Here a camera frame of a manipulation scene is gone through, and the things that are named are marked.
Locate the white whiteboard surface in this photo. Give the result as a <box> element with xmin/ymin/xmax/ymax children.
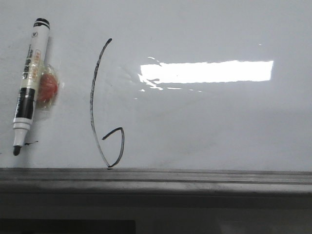
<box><xmin>0</xmin><ymin>0</ymin><xmax>312</xmax><ymax>171</ymax></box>

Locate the grey aluminium whiteboard frame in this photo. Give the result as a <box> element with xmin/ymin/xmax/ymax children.
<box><xmin>0</xmin><ymin>168</ymin><xmax>312</xmax><ymax>196</ymax></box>

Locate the black white whiteboard marker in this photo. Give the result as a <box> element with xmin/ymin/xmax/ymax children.
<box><xmin>13</xmin><ymin>18</ymin><xmax>50</xmax><ymax>156</ymax></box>

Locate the red round magnet with tape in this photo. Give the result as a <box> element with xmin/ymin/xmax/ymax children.
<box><xmin>37</xmin><ymin>64</ymin><xmax>59</xmax><ymax>109</ymax></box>

